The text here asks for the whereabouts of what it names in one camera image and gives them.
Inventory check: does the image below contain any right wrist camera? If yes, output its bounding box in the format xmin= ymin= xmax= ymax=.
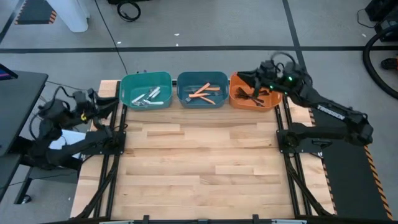
xmin=260 ymin=60 xmax=277 ymax=75

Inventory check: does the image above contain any black desk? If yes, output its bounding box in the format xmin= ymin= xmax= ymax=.
xmin=0 ymin=70 xmax=63 ymax=205

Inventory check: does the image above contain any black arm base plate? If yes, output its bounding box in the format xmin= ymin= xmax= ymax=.
xmin=276 ymin=129 xmax=333 ymax=154
xmin=83 ymin=130 xmax=127 ymax=156

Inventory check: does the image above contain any black hazard-striped platform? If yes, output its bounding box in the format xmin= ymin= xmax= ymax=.
xmin=310 ymin=108 xmax=394 ymax=222

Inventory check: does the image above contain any laptop screen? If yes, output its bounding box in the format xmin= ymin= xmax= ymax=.
xmin=0 ymin=63 xmax=19 ymax=81

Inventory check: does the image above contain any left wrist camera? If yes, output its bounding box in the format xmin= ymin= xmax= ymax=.
xmin=73 ymin=90 xmax=91 ymax=105

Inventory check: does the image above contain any tan-handled fork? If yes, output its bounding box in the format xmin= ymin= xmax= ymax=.
xmin=203 ymin=86 xmax=223 ymax=96
xmin=185 ymin=92 xmax=211 ymax=103
xmin=198 ymin=95 xmax=216 ymax=105
xmin=185 ymin=82 xmax=211 ymax=94

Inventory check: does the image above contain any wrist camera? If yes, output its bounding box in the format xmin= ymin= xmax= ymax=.
xmin=73 ymin=90 xmax=91 ymax=105
xmin=260 ymin=60 xmax=277 ymax=75

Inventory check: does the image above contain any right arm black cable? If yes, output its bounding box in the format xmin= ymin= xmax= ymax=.
xmin=269 ymin=51 xmax=298 ymax=68

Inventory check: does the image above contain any white pillar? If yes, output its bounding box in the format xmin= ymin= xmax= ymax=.
xmin=46 ymin=0 xmax=91 ymax=33

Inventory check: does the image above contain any blue plastic bin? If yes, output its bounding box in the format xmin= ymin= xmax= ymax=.
xmin=176 ymin=71 xmax=230 ymax=110

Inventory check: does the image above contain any long black floor cable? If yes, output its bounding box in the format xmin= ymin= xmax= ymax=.
xmin=94 ymin=0 xmax=129 ymax=75

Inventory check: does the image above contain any black equipment box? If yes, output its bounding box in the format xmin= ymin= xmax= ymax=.
xmin=365 ymin=0 xmax=398 ymax=43

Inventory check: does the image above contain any black aluminium frame rail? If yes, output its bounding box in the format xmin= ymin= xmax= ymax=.
xmin=76 ymin=80 xmax=127 ymax=218
xmin=275 ymin=79 xmax=335 ymax=218
xmin=43 ymin=213 xmax=398 ymax=224

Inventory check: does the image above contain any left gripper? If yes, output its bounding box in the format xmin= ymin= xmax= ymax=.
xmin=73 ymin=90 xmax=121 ymax=131

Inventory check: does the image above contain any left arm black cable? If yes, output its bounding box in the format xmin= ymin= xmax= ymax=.
xmin=29 ymin=85 xmax=75 ymax=141

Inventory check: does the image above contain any orange plastic bin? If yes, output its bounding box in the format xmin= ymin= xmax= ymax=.
xmin=229 ymin=71 xmax=283 ymax=112

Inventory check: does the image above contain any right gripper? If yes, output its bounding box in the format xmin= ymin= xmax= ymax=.
xmin=238 ymin=60 xmax=285 ymax=98

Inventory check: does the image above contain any white flat box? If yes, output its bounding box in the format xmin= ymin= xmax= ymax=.
xmin=49 ymin=129 xmax=82 ymax=150

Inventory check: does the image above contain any teal green plastic bin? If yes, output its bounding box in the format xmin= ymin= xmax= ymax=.
xmin=119 ymin=71 xmax=174 ymax=111

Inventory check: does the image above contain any thick black hose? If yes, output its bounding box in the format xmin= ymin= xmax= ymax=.
xmin=362 ymin=24 xmax=398 ymax=100

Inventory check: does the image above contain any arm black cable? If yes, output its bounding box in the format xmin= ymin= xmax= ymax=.
xmin=29 ymin=85 xmax=75 ymax=141
xmin=269 ymin=51 xmax=298 ymax=68

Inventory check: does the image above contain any small hazard-striped mat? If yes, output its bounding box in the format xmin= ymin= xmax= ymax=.
xmin=14 ymin=0 xmax=58 ymax=25

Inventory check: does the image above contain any coiled black cable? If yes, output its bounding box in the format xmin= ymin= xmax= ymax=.
xmin=116 ymin=1 xmax=142 ymax=22

